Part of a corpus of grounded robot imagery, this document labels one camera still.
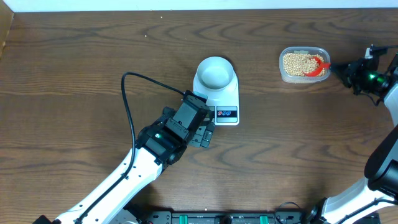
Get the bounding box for red plastic measuring scoop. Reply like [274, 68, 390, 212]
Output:
[303, 57, 331, 77]

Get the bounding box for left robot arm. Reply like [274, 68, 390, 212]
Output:
[34, 103, 215, 224]

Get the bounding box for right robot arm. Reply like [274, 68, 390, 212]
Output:
[303, 49, 397, 223]

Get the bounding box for white digital kitchen scale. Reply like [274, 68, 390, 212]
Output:
[193, 72, 240, 126]

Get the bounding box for grey round bowl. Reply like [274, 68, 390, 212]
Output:
[196, 57, 235, 90]

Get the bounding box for soybeans in container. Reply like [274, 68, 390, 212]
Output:
[282, 53, 325, 77]

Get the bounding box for clear plastic soybean container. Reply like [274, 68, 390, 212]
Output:
[279, 47, 331, 84]

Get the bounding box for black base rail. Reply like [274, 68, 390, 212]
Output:
[124, 210, 381, 224]

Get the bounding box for left black cable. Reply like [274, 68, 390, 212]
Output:
[74, 72, 187, 224]

